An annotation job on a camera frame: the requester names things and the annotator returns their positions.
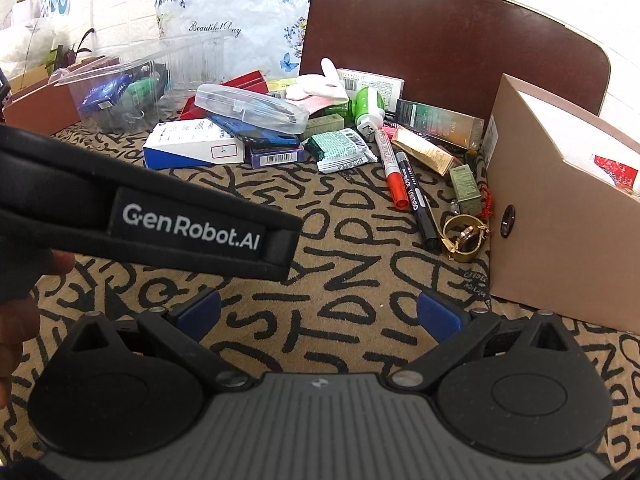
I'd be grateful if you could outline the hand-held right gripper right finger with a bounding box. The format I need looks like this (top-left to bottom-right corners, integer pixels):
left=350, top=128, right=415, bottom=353
left=392, top=290, right=576, bottom=391

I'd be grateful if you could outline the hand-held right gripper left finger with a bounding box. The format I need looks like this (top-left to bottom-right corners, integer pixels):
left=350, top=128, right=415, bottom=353
left=67, top=287, right=246, bottom=396

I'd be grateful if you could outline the white and blue box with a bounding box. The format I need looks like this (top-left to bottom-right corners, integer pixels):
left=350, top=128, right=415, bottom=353
left=142, top=119, right=251, bottom=170

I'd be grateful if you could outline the black marker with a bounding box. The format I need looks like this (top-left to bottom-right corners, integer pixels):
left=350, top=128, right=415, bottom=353
left=392, top=147, right=442, bottom=253

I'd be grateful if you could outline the white cardboard box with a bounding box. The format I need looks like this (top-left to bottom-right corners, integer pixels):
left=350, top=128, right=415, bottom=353
left=482, top=72, right=640, bottom=336

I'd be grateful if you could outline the red whiteboard marker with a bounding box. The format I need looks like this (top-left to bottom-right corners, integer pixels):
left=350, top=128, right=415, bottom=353
left=374, top=129, right=410, bottom=211

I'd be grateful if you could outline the beige patterned desktop cloth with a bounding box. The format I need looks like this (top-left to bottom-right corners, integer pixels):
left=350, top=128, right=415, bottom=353
left=0, top=77, right=640, bottom=480

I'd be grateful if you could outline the person's left hand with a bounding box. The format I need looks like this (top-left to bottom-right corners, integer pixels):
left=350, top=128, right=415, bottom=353
left=0, top=251, right=76, bottom=411

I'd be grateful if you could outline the green plastic item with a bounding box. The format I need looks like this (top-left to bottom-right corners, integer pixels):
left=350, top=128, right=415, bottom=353
left=125, top=77, right=163, bottom=111

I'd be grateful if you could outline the blue packet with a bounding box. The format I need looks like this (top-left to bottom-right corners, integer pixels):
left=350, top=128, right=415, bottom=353
left=80, top=75, right=133, bottom=113

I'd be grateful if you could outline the small green box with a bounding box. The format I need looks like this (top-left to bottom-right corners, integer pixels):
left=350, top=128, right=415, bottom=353
left=448, top=165, right=483, bottom=208

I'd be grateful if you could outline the clear plastic case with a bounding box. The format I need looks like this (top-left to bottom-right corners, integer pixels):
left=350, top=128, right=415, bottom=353
left=194, top=83, right=311, bottom=136

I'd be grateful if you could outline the purple box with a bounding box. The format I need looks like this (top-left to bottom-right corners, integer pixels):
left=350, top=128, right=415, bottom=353
left=245, top=145, right=306, bottom=170

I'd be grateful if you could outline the clear plastic container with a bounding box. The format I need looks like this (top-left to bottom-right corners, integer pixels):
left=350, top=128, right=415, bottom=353
left=52, top=37, right=226, bottom=133

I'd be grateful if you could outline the brown cardboard tray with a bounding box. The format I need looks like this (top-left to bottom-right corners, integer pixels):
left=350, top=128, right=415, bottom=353
left=2, top=55, right=121, bottom=136

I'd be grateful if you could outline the red box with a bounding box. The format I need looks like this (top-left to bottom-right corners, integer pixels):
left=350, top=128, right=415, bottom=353
left=179, top=71, right=268, bottom=121

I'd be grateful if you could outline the gold box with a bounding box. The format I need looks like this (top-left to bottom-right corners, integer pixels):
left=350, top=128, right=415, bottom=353
left=390, top=127, right=456, bottom=177

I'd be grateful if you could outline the potted plant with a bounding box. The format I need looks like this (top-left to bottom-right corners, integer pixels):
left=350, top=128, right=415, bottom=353
left=47, top=27, right=96, bottom=68

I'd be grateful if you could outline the light green box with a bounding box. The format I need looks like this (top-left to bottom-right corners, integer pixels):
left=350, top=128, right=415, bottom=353
left=305, top=114, right=347, bottom=141

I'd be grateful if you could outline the floral plastic bag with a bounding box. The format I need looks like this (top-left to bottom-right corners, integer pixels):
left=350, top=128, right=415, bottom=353
left=155, top=0, right=316, bottom=86

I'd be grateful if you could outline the green foil packet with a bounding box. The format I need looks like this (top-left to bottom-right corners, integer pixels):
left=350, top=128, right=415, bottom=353
left=305, top=128, right=378, bottom=175

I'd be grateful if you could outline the pink packet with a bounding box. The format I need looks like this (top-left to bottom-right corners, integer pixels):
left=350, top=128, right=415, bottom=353
left=300, top=95, right=351, bottom=116

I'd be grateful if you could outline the white glove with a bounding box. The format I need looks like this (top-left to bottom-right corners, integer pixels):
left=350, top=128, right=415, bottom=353
left=285, top=57, right=351, bottom=103

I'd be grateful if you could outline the green and white plug-in device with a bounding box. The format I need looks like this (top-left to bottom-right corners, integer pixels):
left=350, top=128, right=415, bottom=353
left=349, top=86, right=386, bottom=143

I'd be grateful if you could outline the red packet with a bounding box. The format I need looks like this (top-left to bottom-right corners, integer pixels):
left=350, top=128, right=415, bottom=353
left=592, top=155, right=640, bottom=192

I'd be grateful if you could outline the white printed box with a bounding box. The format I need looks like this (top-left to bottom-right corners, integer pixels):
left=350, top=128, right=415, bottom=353
left=336, top=67, right=406, bottom=106

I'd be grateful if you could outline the brown chair back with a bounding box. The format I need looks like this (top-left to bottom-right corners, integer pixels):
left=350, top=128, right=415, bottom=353
left=298, top=0, right=613, bottom=133

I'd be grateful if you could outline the gold bangle ring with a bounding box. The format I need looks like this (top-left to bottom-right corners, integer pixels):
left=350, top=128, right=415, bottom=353
left=440, top=214, right=493, bottom=263

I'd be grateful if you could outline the red string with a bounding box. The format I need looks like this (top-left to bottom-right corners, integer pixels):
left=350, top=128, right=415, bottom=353
left=479, top=185, right=497, bottom=222

